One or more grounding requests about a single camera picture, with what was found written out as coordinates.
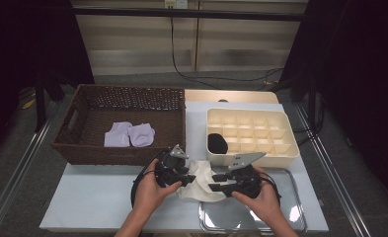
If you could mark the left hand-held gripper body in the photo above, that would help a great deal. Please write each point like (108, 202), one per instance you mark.
(170, 171)

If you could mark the white wall outlet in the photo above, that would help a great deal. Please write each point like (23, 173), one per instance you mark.
(181, 4)

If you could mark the person's left hand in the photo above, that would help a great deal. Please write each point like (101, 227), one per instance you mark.
(152, 197)

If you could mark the metal floor rail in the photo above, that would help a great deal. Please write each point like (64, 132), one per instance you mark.
(17, 174)
(333, 177)

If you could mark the black horizontal bar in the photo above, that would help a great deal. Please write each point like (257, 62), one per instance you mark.
(214, 15)

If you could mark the brown wicker basket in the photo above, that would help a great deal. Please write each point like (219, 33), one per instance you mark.
(66, 153)

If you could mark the black metal stand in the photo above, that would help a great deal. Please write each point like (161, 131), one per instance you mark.
(39, 108)

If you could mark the white sock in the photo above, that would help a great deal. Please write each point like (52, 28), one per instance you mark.
(198, 191)

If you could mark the black sock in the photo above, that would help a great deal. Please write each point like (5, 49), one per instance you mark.
(217, 143)

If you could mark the cream divided storage box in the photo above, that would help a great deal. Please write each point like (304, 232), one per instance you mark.
(280, 159)

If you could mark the dark curtain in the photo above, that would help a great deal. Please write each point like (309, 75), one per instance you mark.
(362, 65)
(23, 39)

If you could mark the yellow flat object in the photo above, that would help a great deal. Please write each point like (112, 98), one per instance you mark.
(28, 104)

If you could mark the person's right hand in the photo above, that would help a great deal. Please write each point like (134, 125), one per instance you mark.
(264, 207)

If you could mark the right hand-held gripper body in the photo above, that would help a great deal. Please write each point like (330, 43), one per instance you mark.
(247, 181)

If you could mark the clear plastic box lid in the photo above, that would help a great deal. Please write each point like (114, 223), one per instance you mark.
(290, 197)

